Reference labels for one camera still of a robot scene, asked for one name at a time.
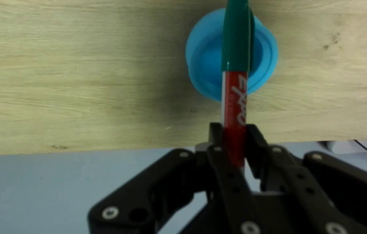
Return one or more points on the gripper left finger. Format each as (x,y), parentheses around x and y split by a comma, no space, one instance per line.
(170,182)

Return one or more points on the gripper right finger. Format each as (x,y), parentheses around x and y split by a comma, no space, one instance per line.
(300,182)

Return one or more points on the red marker with green cap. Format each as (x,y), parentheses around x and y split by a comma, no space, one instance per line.
(235,65)

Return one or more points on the blue round container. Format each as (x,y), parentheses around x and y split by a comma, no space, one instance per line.
(203,58)

